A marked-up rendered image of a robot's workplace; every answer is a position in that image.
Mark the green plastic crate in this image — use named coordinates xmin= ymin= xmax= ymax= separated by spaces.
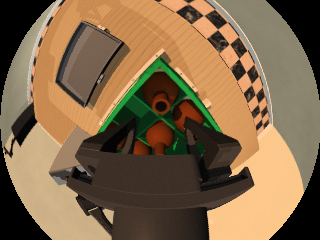
xmin=97 ymin=57 xmax=222 ymax=155

